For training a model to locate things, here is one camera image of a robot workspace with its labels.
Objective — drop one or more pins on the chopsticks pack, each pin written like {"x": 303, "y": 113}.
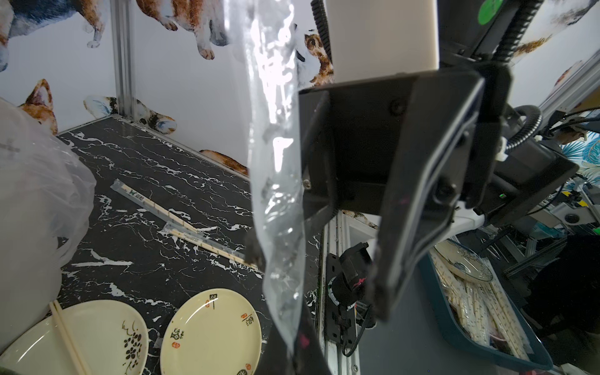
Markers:
{"x": 263, "y": 30}
{"x": 180, "y": 228}

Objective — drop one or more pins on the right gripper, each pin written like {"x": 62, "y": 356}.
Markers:
{"x": 413, "y": 143}

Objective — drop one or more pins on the clear plastic bin liner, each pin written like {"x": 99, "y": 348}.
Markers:
{"x": 47, "y": 197}

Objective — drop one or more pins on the cream plate back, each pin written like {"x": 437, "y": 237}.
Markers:
{"x": 111, "y": 335}

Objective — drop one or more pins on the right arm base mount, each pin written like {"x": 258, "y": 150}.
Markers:
{"x": 347, "y": 313}

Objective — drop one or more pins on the teal tray with chopstick packs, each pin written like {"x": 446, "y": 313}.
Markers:
{"x": 475, "y": 314}

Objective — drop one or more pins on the cream plate front right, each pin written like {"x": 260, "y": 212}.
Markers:
{"x": 214, "y": 332}

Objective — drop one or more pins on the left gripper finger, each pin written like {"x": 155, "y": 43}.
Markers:
{"x": 307, "y": 357}

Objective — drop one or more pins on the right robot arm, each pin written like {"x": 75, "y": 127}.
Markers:
{"x": 495, "y": 209}

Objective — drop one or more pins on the cream plate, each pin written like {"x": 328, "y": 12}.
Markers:
{"x": 214, "y": 332}
{"x": 111, "y": 335}

